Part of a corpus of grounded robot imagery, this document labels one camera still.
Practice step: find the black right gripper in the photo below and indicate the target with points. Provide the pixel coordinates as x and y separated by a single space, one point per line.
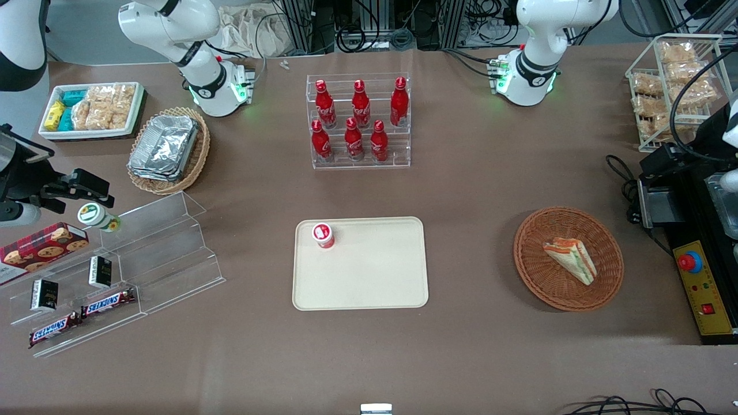
20 180

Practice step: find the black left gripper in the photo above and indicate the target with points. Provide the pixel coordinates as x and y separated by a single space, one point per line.
687 159

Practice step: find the triangular sandwich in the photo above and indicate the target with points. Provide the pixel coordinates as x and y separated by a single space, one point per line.
571 259

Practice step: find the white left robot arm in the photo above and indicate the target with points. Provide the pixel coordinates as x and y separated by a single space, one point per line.
536 69

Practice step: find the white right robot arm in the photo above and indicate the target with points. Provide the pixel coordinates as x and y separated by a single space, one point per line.
202 80

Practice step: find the white rectangular snack tray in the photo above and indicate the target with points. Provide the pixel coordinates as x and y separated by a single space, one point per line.
138 109

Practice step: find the tan oval wicker basket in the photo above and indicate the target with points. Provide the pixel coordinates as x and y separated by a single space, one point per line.
199 155

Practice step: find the brown round wicker basket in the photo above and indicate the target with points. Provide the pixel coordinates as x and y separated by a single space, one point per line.
536 271

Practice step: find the beige plastic tray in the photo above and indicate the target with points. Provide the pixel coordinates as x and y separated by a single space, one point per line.
375 271

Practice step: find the green and white cup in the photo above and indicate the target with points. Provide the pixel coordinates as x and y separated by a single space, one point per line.
95 216

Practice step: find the bagged fried snack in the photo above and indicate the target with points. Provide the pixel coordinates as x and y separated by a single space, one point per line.
647 84
700 93
654 128
648 105
677 53
689 72

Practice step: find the grey and black device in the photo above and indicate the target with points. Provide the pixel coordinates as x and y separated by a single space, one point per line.
663 207

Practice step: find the red plaid cookie box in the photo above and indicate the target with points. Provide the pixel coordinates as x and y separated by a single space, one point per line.
40 251

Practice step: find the teal snack pack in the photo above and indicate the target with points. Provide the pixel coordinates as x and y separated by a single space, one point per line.
66 119
74 97

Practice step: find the clear plastic container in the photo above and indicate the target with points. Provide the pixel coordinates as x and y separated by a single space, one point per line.
726 207

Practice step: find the clear rice cracker bag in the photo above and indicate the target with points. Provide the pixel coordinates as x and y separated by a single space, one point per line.
100 94
99 117
82 116
122 104

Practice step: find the yellow snack pack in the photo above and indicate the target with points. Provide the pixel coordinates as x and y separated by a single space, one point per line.
55 115

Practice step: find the clear acrylic stepped shelf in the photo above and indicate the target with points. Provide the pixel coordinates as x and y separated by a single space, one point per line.
173 253
75 271

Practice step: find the small black box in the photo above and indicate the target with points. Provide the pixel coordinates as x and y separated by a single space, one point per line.
100 272
44 295

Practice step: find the stack of foil trays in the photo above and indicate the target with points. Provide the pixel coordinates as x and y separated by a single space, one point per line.
164 147

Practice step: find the red emergency stop button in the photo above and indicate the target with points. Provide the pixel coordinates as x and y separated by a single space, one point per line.
689 262

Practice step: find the Snickers chocolate bar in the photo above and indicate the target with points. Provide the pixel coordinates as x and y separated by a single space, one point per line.
108 302
55 329

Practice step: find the yellow control panel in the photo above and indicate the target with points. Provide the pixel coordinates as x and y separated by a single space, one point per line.
712 288

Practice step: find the beige cloth bag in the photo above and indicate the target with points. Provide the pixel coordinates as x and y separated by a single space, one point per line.
248 31

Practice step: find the red cola bottle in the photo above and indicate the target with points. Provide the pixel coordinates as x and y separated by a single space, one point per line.
361 106
353 141
379 144
321 143
399 104
325 106

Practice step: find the red cup with white lid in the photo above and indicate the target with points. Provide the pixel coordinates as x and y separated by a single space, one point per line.
323 235

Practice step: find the clear acrylic bottle rack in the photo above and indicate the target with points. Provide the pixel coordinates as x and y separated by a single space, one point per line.
398 150

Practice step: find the white and silver block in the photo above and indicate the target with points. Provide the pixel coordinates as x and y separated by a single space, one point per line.
376 409

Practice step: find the aluminium frame post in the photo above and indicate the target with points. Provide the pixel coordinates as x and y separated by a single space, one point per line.
300 26

